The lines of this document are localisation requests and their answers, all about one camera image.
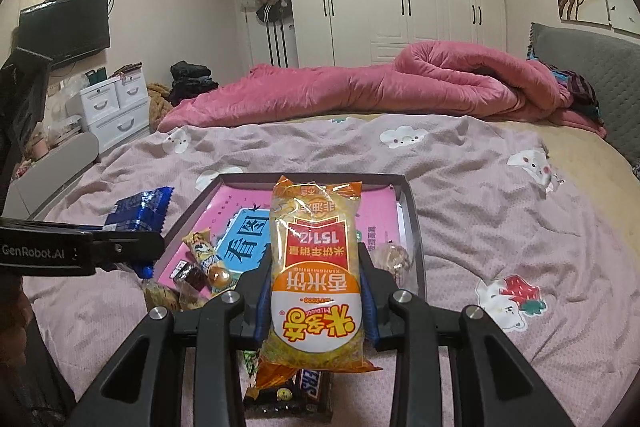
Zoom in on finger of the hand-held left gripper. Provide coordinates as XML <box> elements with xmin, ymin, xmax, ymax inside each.
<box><xmin>91</xmin><ymin>229</ymin><xmax>166</xmax><ymax>275</ymax></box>

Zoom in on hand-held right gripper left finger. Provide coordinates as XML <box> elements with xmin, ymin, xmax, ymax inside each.
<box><xmin>75</xmin><ymin>252</ymin><xmax>273</xmax><ymax>427</ymax></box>

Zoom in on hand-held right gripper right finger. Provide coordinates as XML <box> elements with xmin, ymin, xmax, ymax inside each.
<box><xmin>357</xmin><ymin>249</ymin><xmax>573</xmax><ymax>427</ymax></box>

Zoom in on blue snack packet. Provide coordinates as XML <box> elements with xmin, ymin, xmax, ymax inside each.
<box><xmin>104</xmin><ymin>186</ymin><xmax>175</xmax><ymax>280</ymax></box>

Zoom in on yellow rice cracker packet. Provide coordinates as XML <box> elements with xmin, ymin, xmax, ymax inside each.
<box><xmin>260</xmin><ymin>174</ymin><xmax>383</xmax><ymax>375</ymax></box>

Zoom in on dark cardboard tray box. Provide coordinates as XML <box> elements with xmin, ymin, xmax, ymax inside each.
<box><xmin>152</xmin><ymin>173</ymin><xmax>428</xmax><ymax>308</ymax></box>

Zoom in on orange round candy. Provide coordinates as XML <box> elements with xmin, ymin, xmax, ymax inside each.
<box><xmin>206</xmin><ymin>263</ymin><xmax>235</xmax><ymax>298</ymax></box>

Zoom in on clear wrapped nut candy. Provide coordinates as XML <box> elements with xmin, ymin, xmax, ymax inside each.
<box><xmin>372</xmin><ymin>242</ymin><xmax>416</xmax><ymax>288</ymax></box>

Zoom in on green clear wrapped pastry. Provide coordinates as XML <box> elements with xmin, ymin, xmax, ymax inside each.
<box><xmin>142</xmin><ymin>282</ymin><xmax>183</xmax><ymax>313</ymax></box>

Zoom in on brown wrapped candy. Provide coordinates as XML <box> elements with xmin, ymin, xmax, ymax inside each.
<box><xmin>172</xmin><ymin>259</ymin><xmax>211</xmax><ymax>295</ymax></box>

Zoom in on yellow printed wrapped candy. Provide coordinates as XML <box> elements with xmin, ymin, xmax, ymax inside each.
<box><xmin>181</xmin><ymin>229</ymin><xmax>217</xmax><ymax>270</ymax></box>

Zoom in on green snack packet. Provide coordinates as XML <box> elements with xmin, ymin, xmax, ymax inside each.
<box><xmin>241</xmin><ymin>349</ymin><xmax>263</xmax><ymax>388</ymax></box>

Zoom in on orange snack wrapper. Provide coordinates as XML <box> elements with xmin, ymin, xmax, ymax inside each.
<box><xmin>257</xmin><ymin>352</ymin><xmax>297</xmax><ymax>390</ymax></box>

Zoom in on grey padded bench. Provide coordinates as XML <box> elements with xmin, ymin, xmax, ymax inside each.
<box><xmin>15</xmin><ymin>132</ymin><xmax>101</xmax><ymax>218</ymax></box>

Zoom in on dark chocolate bar packet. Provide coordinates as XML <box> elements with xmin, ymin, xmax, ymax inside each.
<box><xmin>242</xmin><ymin>367</ymin><xmax>335</xmax><ymax>424</ymax></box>

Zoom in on printed lilac bed cover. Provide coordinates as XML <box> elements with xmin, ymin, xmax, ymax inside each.
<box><xmin>20</xmin><ymin>114</ymin><xmax>640</xmax><ymax>427</ymax></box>

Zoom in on white drawer cabinet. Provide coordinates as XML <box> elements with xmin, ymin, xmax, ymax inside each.
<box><xmin>80</xmin><ymin>69</ymin><xmax>151</xmax><ymax>152</ymax></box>

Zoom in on brown plush toy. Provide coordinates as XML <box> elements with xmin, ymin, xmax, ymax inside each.
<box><xmin>146</xmin><ymin>82</ymin><xmax>176</xmax><ymax>128</ymax></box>

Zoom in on pile of dark clothes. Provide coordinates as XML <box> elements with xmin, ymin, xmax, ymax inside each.
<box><xmin>169</xmin><ymin>61</ymin><xmax>221</xmax><ymax>105</ymax></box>

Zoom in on pink quilt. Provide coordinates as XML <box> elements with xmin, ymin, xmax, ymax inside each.
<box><xmin>157</xmin><ymin>41</ymin><xmax>608</xmax><ymax>140</ymax></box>

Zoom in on black flat television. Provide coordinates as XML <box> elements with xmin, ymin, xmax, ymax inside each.
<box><xmin>19</xmin><ymin>0</ymin><xmax>112</xmax><ymax>68</ymax></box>

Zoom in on striped dark clothes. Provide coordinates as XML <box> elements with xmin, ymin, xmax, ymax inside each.
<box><xmin>527</xmin><ymin>44</ymin><xmax>606</xmax><ymax>128</ymax></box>

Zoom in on grey padded headboard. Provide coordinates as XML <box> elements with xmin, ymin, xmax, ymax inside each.
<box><xmin>527</xmin><ymin>22</ymin><xmax>640</xmax><ymax>178</ymax></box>

